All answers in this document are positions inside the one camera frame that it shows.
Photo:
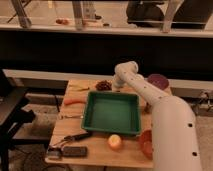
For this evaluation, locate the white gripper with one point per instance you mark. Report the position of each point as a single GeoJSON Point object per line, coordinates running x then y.
{"type": "Point", "coordinates": [117, 82]}

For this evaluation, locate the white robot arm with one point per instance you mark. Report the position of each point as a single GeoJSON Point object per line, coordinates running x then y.
{"type": "Point", "coordinates": [174, 138]}

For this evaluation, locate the green plastic tray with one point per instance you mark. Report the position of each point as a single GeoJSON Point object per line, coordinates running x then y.
{"type": "Point", "coordinates": [112, 112]}

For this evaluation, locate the purple round plate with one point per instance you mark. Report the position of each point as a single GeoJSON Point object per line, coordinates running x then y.
{"type": "Point", "coordinates": [158, 80]}

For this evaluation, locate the orange carrot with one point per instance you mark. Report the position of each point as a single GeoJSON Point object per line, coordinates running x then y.
{"type": "Point", "coordinates": [73, 101]}

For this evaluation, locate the yellow red apple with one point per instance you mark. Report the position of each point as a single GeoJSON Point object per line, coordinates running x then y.
{"type": "Point", "coordinates": [115, 142]}

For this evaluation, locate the orange bowl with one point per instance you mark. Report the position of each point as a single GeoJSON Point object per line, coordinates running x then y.
{"type": "Point", "coordinates": [145, 143]}

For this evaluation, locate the metal fork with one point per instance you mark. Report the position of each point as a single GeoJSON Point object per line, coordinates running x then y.
{"type": "Point", "coordinates": [71, 117]}

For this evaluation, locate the black rectangular device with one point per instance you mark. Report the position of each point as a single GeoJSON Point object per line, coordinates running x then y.
{"type": "Point", "coordinates": [71, 151]}

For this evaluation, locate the small grey device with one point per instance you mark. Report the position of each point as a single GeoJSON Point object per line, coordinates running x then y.
{"type": "Point", "coordinates": [54, 153]}

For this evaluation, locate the black handled scissors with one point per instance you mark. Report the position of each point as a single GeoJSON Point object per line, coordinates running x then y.
{"type": "Point", "coordinates": [76, 137]}

